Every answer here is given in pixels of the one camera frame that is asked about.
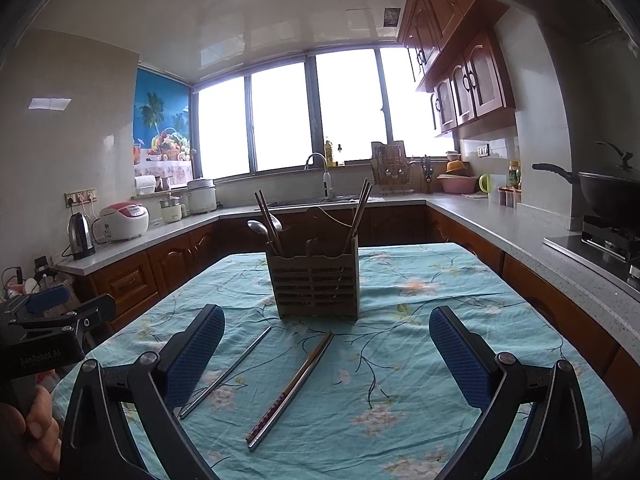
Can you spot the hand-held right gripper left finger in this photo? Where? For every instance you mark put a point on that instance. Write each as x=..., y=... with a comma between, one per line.
x=197, y=355

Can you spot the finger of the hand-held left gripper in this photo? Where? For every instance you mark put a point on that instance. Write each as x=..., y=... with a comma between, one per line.
x=47, y=297
x=90, y=317

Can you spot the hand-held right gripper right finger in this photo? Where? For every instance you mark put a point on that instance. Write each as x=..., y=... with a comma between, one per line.
x=457, y=355

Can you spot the wooden slatted utensil holder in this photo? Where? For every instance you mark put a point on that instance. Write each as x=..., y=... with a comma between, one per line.
x=312, y=285

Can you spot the metal spoon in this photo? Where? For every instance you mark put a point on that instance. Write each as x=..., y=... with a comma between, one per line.
x=258, y=229

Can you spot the metal fork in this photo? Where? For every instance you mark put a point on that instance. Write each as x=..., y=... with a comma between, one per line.
x=275, y=221

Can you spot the person's left hand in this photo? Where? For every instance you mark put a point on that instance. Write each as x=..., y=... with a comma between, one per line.
x=42, y=430

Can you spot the metal chopstick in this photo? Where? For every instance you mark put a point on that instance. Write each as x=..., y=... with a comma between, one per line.
x=300, y=391
x=227, y=370

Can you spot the stainless steel electric kettle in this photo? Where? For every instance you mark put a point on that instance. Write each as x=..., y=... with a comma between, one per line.
x=81, y=237

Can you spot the teal floral tablecloth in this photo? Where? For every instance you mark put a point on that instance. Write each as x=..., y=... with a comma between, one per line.
x=380, y=385

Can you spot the wooden chopstick red patterned end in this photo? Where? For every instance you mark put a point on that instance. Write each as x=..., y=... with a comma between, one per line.
x=292, y=385

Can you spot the red and white rice cooker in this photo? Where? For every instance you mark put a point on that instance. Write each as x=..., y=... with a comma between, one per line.
x=125, y=222

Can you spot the small white cooking pot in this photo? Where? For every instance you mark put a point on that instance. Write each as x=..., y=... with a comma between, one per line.
x=172, y=210

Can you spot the grey kitchen countertop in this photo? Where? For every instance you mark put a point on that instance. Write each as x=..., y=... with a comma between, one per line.
x=500, y=225

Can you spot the white plastic container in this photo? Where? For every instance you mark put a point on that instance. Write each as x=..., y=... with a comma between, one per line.
x=145, y=185

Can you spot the seasoning jar rack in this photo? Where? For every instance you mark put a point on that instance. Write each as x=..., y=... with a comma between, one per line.
x=510, y=197

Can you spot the pink plastic basin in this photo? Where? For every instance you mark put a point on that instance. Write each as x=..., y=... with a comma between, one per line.
x=457, y=185

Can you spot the green cup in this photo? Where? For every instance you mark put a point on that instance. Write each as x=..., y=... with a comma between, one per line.
x=485, y=184

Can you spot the grey chopstick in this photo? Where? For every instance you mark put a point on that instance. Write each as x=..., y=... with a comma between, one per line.
x=364, y=207

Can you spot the gas stove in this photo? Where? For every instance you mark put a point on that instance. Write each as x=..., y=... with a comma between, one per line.
x=600, y=247

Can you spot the knife block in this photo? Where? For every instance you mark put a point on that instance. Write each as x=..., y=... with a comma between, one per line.
x=428, y=177

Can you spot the dish drying rack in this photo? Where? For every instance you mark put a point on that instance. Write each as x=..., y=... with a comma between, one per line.
x=395, y=180

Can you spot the orange bowl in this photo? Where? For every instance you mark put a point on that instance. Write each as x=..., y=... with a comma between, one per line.
x=457, y=167

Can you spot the condiment bottle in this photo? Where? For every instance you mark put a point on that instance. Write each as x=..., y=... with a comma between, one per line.
x=513, y=175

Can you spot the kitchen sink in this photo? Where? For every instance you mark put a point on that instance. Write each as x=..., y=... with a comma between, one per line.
x=340, y=199

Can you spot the white faucet heater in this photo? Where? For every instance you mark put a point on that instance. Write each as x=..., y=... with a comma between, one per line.
x=327, y=185

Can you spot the wooden cutting board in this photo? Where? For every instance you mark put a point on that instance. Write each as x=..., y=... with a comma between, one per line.
x=387, y=152

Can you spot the tropical fruit window blind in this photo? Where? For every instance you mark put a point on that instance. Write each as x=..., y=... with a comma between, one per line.
x=162, y=115

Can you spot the black wok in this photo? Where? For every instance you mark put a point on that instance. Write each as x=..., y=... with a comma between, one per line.
x=607, y=190

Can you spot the curved kitchen faucet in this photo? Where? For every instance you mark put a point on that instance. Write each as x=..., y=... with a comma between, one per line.
x=315, y=157

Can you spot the yellow cooking oil bottle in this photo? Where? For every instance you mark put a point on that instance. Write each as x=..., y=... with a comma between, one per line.
x=328, y=154

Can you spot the kitchen window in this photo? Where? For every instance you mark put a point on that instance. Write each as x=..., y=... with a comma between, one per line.
x=345, y=110

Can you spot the wall power sockets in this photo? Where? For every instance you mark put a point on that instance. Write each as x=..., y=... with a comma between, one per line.
x=80, y=197

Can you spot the wooden wall cabinets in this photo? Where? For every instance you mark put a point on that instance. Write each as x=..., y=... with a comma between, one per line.
x=460, y=60

